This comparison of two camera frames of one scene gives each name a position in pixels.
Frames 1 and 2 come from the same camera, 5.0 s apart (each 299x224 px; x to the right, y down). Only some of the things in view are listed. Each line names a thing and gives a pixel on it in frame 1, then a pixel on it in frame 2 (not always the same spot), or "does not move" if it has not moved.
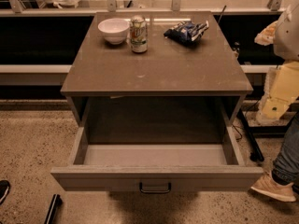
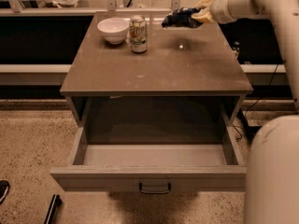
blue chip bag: (187, 31) -> (181, 18)
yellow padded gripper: (287, 36) -> (221, 7)
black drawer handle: (154, 191) does not move
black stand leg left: (56, 203) does not move
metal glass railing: (83, 0) does not move
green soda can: (138, 35) does not move
